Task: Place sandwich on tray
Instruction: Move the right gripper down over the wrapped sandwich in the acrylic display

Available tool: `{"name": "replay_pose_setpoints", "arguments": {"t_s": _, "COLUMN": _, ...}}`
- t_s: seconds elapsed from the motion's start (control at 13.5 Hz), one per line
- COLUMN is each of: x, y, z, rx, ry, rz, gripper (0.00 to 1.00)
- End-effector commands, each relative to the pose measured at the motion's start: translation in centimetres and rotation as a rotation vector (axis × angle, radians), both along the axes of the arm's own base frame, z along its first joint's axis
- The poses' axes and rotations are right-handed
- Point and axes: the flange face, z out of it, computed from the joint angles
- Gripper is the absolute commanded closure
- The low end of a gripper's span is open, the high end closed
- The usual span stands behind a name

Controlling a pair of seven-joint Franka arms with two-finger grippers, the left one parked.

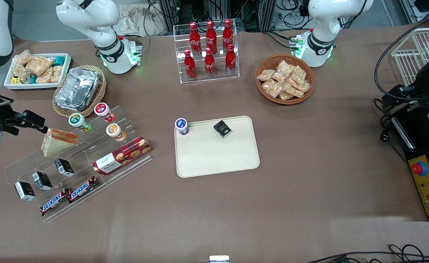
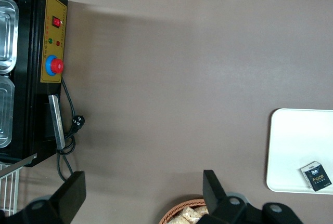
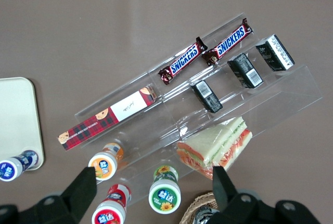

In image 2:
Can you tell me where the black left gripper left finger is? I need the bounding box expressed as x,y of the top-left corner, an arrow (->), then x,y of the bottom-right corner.
48,171 -> 87,224

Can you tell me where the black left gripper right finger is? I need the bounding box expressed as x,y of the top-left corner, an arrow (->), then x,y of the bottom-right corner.
202,169 -> 229,216

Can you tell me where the beige serving tray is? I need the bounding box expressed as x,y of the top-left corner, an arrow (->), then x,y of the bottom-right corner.
266,108 -> 333,193

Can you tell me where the clear-wrapped cracker snack pack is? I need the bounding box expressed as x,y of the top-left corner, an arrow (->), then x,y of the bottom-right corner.
168,215 -> 188,224
181,207 -> 199,223
194,205 -> 209,218

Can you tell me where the round wicker basket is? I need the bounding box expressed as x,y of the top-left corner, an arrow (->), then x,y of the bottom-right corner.
158,199 -> 209,224

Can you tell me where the black tissue pack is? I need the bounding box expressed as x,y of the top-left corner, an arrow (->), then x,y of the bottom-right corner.
301,161 -> 333,192

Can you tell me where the steel food container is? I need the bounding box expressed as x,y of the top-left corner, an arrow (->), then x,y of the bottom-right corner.
0,0 -> 20,74
0,74 -> 16,149

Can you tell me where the red emergency stop button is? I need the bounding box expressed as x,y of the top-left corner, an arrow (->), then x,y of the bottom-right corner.
45,55 -> 65,76

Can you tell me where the white wire rack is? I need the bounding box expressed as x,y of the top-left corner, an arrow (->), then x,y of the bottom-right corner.
0,163 -> 21,217

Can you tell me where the black machine power cable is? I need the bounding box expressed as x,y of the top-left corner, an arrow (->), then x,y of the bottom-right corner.
56,77 -> 86,182

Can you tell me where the steel sealer handle bar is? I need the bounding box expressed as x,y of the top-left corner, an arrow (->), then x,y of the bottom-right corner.
48,94 -> 66,149

